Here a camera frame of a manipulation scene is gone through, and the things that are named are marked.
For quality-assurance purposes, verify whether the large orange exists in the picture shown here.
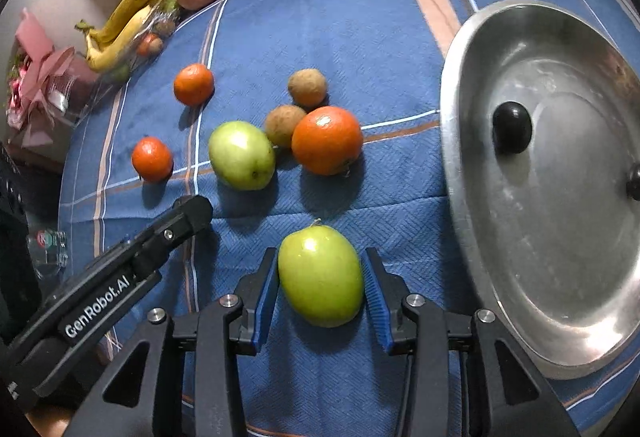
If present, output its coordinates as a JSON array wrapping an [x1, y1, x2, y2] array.
[[291, 106, 364, 176]]

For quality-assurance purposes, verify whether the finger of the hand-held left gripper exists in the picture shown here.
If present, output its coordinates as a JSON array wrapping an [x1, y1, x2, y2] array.
[[127, 195, 214, 273]]

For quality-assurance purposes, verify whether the small tangerine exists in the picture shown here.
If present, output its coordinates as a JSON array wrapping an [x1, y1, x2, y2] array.
[[173, 63, 215, 106], [131, 137, 174, 183]]

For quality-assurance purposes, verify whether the small orange fruit in box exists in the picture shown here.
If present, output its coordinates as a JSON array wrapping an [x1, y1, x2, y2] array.
[[136, 33, 164, 58]]

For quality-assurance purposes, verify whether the clear plastic bottle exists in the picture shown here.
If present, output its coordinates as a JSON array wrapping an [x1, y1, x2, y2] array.
[[26, 228, 69, 278]]

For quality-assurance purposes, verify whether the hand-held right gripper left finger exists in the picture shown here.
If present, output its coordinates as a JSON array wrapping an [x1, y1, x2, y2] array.
[[75, 247, 279, 437]]

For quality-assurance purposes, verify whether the small brown round fruit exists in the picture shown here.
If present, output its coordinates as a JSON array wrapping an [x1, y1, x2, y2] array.
[[287, 68, 328, 108], [264, 104, 308, 148]]

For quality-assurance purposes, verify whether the round steel plate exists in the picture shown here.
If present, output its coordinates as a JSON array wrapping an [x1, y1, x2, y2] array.
[[439, 0, 640, 380]]

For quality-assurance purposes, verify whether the green apple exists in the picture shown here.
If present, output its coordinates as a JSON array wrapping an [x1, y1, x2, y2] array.
[[277, 224, 364, 329], [208, 120, 277, 192]]

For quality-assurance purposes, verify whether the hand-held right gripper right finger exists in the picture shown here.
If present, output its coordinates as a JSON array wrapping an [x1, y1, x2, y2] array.
[[364, 247, 583, 437]]

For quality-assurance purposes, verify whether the clear plastic fruit box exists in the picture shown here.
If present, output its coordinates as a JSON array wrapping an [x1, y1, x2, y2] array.
[[95, 0, 181, 85]]

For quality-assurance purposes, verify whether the yellow banana bunch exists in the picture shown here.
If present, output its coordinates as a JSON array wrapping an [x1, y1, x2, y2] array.
[[75, 0, 174, 72]]

